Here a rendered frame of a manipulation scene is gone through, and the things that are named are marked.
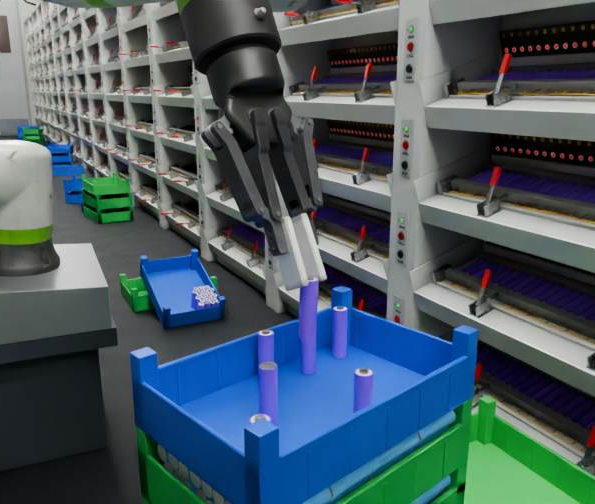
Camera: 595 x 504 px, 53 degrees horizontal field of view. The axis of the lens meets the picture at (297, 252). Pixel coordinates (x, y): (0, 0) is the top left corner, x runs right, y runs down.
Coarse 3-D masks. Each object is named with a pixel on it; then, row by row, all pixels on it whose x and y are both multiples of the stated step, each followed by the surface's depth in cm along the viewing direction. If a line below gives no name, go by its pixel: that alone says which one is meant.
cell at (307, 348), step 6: (300, 342) 69; (306, 342) 68; (312, 342) 69; (300, 348) 70; (306, 348) 69; (312, 348) 69; (300, 354) 70; (306, 354) 69; (312, 354) 69; (300, 360) 70; (306, 360) 69; (312, 360) 69; (300, 366) 70; (306, 366) 69; (312, 366) 69; (306, 372) 69; (312, 372) 70
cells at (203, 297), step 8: (200, 288) 196; (208, 288) 197; (192, 296) 194; (200, 296) 193; (208, 296) 193; (216, 296) 194; (192, 304) 196; (200, 304) 189; (208, 304) 190; (216, 304) 192
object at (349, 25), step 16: (320, 0) 181; (288, 16) 176; (352, 16) 140; (368, 16) 135; (384, 16) 130; (288, 32) 170; (304, 32) 162; (320, 32) 155; (336, 32) 149; (352, 32) 143; (368, 32) 138
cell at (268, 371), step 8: (264, 368) 57; (272, 368) 57; (264, 376) 57; (272, 376) 57; (264, 384) 57; (272, 384) 57; (264, 392) 57; (272, 392) 57; (264, 400) 57; (272, 400) 57; (264, 408) 58; (272, 408) 58; (272, 416) 58
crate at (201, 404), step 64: (320, 320) 75; (384, 320) 72; (192, 384) 63; (256, 384) 67; (320, 384) 67; (384, 384) 67; (448, 384) 61; (192, 448) 52; (256, 448) 44; (320, 448) 49; (384, 448) 55
